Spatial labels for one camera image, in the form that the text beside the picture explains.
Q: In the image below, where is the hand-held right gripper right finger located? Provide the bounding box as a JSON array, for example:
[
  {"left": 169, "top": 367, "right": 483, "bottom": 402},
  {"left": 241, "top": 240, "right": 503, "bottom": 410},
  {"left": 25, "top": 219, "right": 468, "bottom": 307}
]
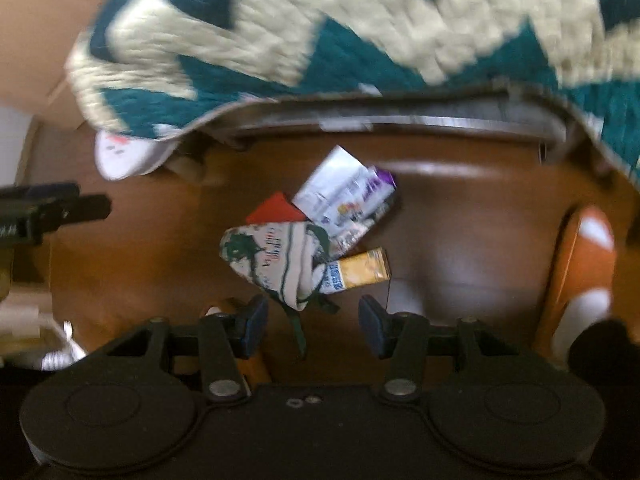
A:
[{"left": 358, "top": 294, "right": 523, "bottom": 403}]

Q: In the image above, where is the teal cream chevron quilt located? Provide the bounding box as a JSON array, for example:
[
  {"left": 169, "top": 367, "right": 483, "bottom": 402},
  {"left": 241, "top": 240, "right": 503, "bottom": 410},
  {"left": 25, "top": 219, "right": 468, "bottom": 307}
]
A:
[{"left": 65, "top": 0, "right": 640, "bottom": 183}]

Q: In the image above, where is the round white pig-print stool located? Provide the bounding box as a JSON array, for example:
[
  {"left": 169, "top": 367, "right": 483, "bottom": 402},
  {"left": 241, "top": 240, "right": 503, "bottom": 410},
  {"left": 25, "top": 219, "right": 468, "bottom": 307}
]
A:
[{"left": 94, "top": 127, "right": 181, "bottom": 182}]

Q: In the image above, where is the white purple snack wrapper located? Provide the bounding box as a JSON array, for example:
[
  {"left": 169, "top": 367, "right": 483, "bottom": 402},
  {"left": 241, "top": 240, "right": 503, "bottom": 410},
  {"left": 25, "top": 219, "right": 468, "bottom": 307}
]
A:
[{"left": 291, "top": 145, "right": 398, "bottom": 256}]

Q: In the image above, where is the white green-print bag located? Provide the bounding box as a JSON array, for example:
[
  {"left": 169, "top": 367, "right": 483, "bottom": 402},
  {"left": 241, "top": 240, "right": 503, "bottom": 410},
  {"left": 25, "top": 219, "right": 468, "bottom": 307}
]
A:
[{"left": 220, "top": 221, "right": 341, "bottom": 361}]

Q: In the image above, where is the white cord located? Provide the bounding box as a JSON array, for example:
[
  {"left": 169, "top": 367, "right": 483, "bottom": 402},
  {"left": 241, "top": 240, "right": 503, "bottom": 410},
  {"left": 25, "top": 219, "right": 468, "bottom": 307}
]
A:
[{"left": 42, "top": 312, "right": 88, "bottom": 371}]

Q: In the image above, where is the orange slipper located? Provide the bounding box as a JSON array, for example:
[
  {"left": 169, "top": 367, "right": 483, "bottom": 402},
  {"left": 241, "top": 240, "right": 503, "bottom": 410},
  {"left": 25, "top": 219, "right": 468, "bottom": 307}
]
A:
[{"left": 532, "top": 204, "right": 617, "bottom": 366}]

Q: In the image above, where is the metal bench frame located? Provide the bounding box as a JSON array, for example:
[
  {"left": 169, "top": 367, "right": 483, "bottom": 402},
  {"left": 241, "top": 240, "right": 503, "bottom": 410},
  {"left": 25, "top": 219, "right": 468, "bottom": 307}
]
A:
[{"left": 225, "top": 97, "right": 571, "bottom": 148}]

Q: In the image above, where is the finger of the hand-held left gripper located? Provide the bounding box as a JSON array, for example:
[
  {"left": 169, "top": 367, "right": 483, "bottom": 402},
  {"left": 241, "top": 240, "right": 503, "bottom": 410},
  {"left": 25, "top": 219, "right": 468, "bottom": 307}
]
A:
[
  {"left": 27, "top": 194, "right": 112, "bottom": 244},
  {"left": 0, "top": 182, "right": 82, "bottom": 202}
]

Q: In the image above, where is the yellow sachet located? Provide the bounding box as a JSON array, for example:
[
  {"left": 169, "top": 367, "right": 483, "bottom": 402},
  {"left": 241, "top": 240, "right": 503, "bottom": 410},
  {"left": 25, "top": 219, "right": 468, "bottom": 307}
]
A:
[{"left": 320, "top": 247, "right": 391, "bottom": 295}]

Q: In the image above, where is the red paper wrapper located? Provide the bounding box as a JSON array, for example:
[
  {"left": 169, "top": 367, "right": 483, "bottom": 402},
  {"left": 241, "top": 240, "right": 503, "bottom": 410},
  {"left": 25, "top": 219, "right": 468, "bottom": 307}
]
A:
[{"left": 245, "top": 191, "right": 308, "bottom": 223}]

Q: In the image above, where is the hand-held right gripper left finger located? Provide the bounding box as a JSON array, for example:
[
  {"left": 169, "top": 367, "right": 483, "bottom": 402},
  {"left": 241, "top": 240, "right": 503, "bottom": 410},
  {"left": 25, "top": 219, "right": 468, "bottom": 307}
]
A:
[{"left": 105, "top": 294, "right": 271, "bottom": 403}]

